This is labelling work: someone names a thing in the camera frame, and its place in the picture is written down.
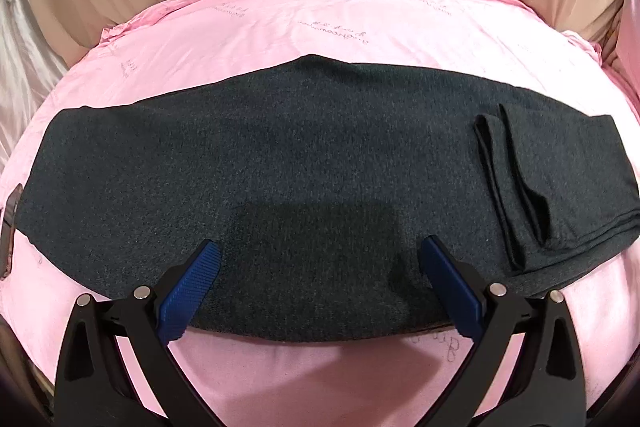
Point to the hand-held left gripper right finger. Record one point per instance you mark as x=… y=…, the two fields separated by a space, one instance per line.
x=450 y=287

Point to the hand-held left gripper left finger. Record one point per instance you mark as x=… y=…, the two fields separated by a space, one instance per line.
x=192 y=287

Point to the dark grey pants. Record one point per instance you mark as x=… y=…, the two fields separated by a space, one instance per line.
x=300 y=157

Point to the brown flat object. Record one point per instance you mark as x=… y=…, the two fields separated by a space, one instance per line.
x=9 y=232

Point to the silvery white curtain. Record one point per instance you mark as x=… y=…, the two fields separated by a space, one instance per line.
x=25 y=57

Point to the pink printed bedsheet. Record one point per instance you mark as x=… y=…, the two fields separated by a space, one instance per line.
x=300 y=22

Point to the pink pillow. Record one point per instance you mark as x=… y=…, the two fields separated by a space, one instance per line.
x=631 y=27

